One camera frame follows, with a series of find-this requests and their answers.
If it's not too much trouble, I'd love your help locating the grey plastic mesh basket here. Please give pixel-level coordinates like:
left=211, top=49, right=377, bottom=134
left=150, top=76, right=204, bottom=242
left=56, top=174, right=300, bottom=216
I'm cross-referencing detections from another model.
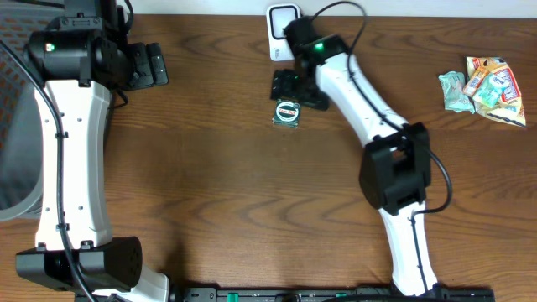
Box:
left=1, top=1, right=48, bottom=221

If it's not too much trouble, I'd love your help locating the teal Kleenex tissue pack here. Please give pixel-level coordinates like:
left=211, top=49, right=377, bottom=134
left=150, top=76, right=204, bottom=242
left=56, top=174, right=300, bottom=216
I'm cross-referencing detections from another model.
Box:
left=472, top=73, right=508, bottom=108

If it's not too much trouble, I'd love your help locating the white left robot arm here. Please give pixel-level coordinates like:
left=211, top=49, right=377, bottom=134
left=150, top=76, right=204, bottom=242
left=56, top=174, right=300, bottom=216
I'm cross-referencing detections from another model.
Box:
left=16, top=1, right=176, bottom=301

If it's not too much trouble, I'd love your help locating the green wipes pack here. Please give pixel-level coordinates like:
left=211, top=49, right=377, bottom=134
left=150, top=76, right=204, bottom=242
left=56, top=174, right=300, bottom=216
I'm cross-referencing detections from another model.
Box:
left=438, top=71, right=476, bottom=114

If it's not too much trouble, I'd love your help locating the yellow wet wipes pack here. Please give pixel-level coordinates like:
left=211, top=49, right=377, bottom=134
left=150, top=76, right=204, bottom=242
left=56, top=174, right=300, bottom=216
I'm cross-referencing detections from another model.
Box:
left=466, top=56, right=526, bottom=128

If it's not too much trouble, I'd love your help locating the orange snack pack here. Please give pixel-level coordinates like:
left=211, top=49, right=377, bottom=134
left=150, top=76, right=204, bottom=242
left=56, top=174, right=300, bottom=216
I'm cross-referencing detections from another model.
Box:
left=462, top=66, right=489, bottom=96

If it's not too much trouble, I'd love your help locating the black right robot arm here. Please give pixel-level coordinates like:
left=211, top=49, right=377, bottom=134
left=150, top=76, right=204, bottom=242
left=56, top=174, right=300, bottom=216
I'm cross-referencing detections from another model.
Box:
left=271, top=17, right=437, bottom=296

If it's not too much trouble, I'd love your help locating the white barcode scanner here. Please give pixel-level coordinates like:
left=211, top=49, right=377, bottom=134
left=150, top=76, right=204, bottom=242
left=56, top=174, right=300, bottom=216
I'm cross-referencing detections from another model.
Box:
left=265, top=3, right=301, bottom=61

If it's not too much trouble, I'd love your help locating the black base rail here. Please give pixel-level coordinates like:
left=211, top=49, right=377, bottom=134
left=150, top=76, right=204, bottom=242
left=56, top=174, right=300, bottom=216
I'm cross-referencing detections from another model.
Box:
left=168, top=286, right=496, bottom=302

